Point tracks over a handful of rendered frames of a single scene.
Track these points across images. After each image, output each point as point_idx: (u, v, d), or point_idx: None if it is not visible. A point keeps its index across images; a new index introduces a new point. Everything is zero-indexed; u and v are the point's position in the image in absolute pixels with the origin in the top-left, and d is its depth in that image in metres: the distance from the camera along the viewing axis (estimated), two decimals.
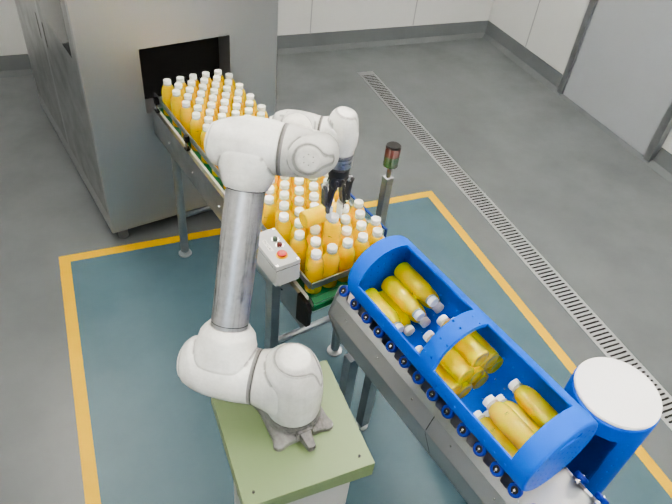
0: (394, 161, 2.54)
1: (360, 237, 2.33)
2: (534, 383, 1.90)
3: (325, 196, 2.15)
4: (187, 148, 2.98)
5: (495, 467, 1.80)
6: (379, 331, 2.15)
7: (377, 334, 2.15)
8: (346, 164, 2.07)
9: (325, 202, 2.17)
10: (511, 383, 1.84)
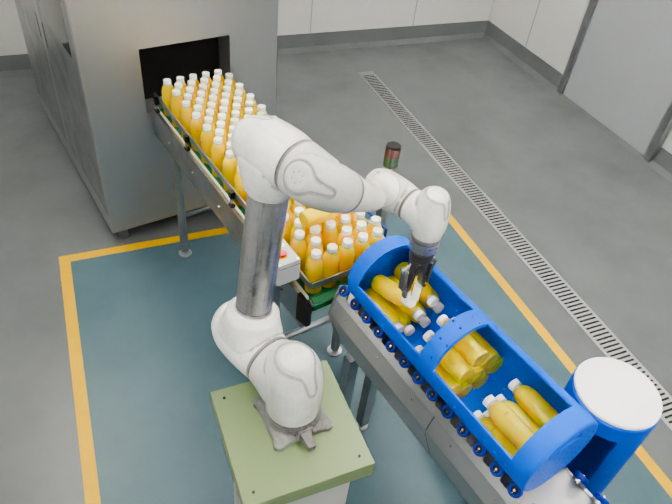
0: (394, 161, 2.54)
1: (360, 237, 2.33)
2: (534, 383, 1.90)
3: (405, 281, 1.89)
4: (187, 148, 2.98)
5: (495, 467, 1.80)
6: (379, 331, 2.15)
7: (377, 334, 2.15)
8: (433, 249, 1.80)
9: (404, 287, 1.91)
10: (511, 383, 1.84)
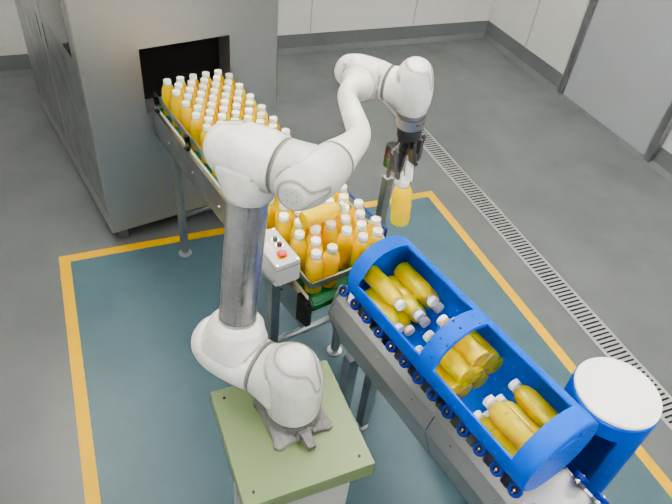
0: None
1: (360, 237, 2.33)
2: (534, 383, 1.90)
3: (396, 162, 1.86)
4: (187, 148, 2.98)
5: (495, 467, 1.80)
6: (379, 331, 2.15)
7: (377, 334, 2.15)
8: (420, 124, 1.76)
9: (396, 168, 1.89)
10: (511, 383, 1.84)
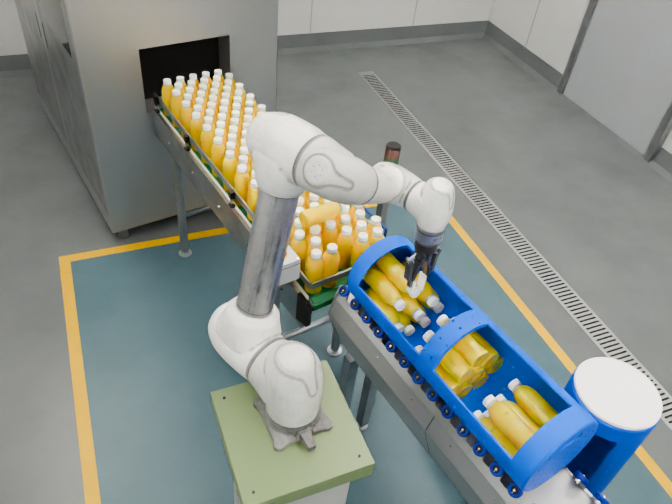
0: (394, 161, 2.54)
1: (360, 237, 2.33)
2: (534, 383, 1.90)
3: (410, 271, 1.94)
4: (187, 148, 2.98)
5: (495, 467, 1.80)
6: (379, 331, 2.15)
7: (377, 334, 2.15)
8: (437, 239, 1.85)
9: (409, 277, 1.96)
10: (511, 383, 1.84)
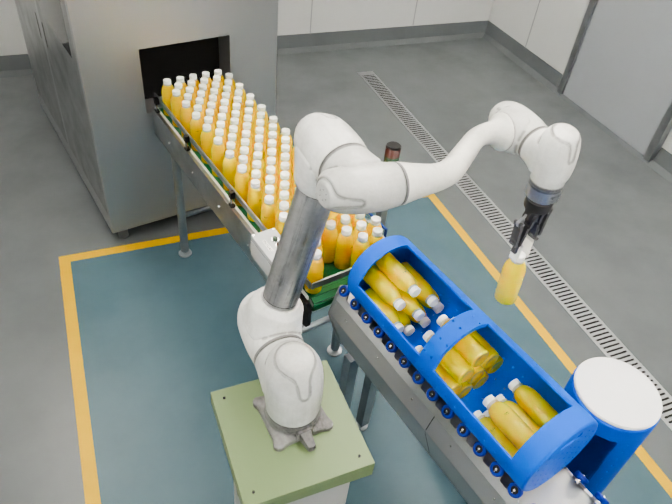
0: (394, 161, 2.54)
1: (360, 237, 2.33)
2: (534, 383, 1.90)
3: (519, 235, 1.68)
4: (187, 148, 2.98)
5: (495, 467, 1.80)
6: (379, 331, 2.15)
7: (377, 334, 2.15)
8: (555, 197, 1.59)
9: (517, 242, 1.71)
10: (511, 383, 1.84)
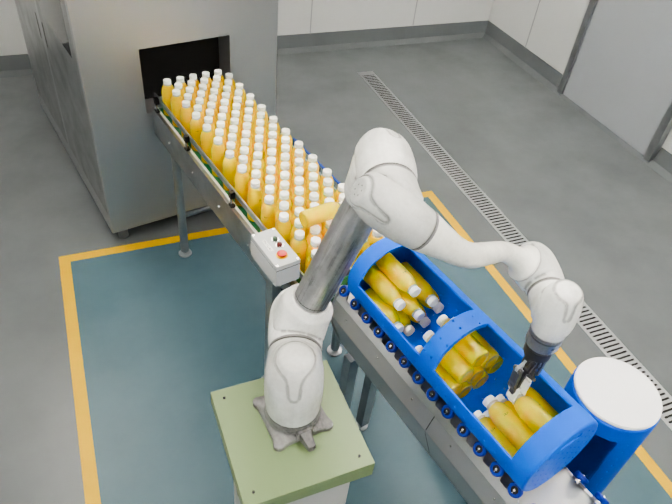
0: None
1: None
2: (534, 383, 1.90)
3: (517, 380, 1.66)
4: (187, 148, 2.98)
5: (495, 467, 1.80)
6: (379, 331, 2.15)
7: (377, 334, 2.15)
8: (556, 348, 1.57)
9: (515, 385, 1.68)
10: None
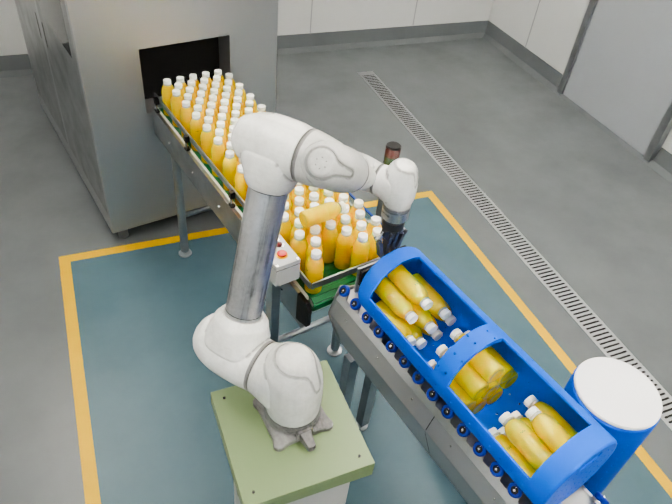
0: (394, 161, 2.54)
1: (360, 237, 2.33)
2: (550, 399, 1.86)
3: (397, 237, 2.10)
4: (187, 148, 2.98)
5: (497, 470, 1.79)
6: (377, 331, 2.15)
7: (378, 328, 2.15)
8: None
9: (394, 243, 2.12)
10: (527, 399, 1.80)
